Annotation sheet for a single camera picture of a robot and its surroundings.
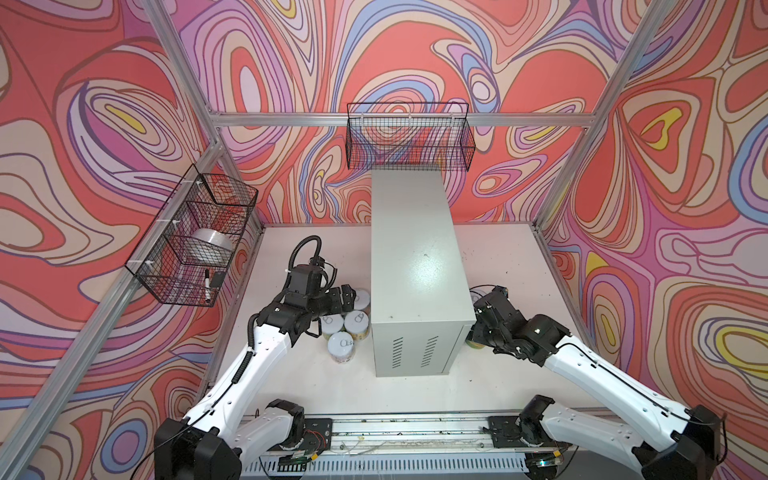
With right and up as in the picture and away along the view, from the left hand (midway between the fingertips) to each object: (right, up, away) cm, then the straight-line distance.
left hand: (345, 293), depth 80 cm
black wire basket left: (-38, +10, -8) cm, 40 cm away
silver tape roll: (-32, +14, -6) cm, 36 cm away
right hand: (+36, -11, -2) cm, 38 cm away
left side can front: (-2, -16, +2) cm, 16 cm away
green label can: (+34, -13, -4) cm, 36 cm away
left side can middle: (-5, -10, +7) cm, 13 cm away
